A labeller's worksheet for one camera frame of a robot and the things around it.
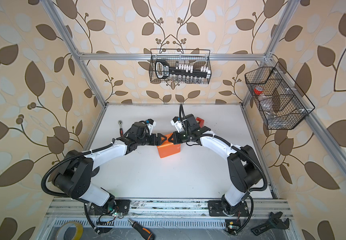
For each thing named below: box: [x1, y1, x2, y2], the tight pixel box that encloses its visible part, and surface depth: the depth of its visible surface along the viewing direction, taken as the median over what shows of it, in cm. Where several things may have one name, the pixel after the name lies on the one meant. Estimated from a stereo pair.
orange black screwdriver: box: [127, 218, 156, 240], surface depth 68 cm
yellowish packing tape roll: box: [55, 221, 84, 240], surface depth 68 cm
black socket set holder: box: [155, 59, 211, 80], surface depth 84 cm
